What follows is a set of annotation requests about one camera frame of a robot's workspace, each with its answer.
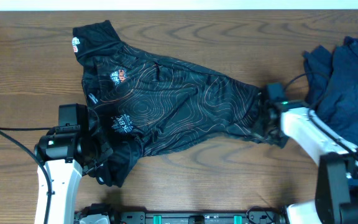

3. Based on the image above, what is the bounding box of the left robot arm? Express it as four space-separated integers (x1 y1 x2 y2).
34 104 114 224

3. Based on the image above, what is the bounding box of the black orange patterned jersey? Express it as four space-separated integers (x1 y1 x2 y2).
72 21 287 187

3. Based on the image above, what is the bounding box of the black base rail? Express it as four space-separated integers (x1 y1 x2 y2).
73 203 287 224

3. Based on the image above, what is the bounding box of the left black cable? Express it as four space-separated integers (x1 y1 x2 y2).
0 126 55 224

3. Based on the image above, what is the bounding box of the navy blue garment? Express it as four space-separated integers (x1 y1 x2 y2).
303 37 358 145

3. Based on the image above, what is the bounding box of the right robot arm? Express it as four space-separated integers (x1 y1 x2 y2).
262 83 358 223

